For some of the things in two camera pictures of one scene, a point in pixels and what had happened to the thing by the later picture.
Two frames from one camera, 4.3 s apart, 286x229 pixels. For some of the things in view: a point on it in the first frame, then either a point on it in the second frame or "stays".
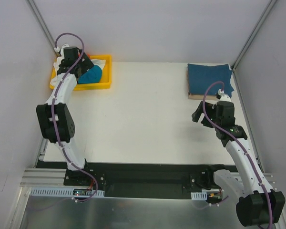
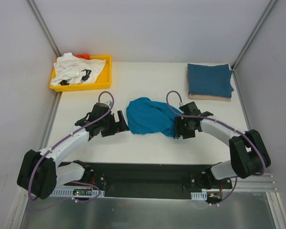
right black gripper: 207,114 to 181,127
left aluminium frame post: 42,25 stays
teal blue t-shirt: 93,75 to 146,116
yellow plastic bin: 106,81 stays
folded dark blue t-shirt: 199,76 stays
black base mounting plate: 150,181 stays
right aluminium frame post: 270,4 stays
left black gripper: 84,62 to 113,126
